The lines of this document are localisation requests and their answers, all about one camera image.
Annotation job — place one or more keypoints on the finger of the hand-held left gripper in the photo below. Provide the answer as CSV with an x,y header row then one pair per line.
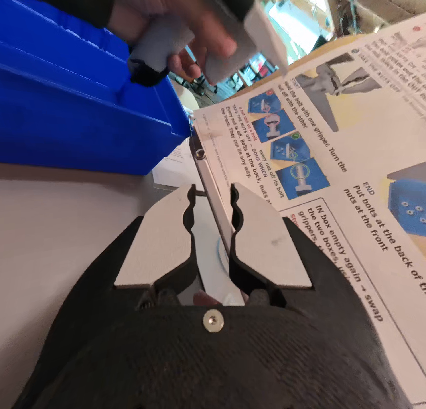
x,y
263,29

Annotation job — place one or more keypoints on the grey desk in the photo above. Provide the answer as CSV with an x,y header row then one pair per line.
x,y
50,236

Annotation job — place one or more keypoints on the blue plastic bin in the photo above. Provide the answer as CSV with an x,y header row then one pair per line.
x,y
73,109

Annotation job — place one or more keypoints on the small white paper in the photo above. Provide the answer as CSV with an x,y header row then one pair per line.
x,y
173,169

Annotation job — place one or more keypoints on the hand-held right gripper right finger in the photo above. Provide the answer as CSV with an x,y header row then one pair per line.
x,y
266,246

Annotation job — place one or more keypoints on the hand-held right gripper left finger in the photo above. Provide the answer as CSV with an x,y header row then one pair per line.
x,y
156,239

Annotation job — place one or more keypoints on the printed instruction sheet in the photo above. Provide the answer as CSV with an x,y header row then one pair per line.
x,y
349,149

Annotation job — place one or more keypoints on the person's right hand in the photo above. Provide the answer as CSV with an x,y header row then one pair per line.
x,y
203,298

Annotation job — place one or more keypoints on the person's left hand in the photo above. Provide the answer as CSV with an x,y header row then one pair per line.
x,y
166,3

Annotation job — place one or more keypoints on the silver document stand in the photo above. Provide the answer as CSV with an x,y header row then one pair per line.
x,y
214,196

